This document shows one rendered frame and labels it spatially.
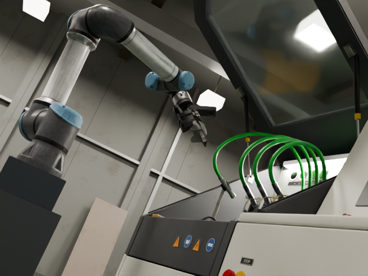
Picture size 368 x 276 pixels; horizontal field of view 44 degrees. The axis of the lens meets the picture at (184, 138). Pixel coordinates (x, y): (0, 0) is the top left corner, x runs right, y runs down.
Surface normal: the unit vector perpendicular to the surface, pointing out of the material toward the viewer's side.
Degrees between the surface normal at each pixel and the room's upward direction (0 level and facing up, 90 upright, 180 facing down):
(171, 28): 90
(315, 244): 90
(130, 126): 90
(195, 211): 90
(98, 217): 82
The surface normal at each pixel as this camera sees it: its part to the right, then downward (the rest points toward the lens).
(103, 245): 0.39, -0.31
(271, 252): -0.81, -0.47
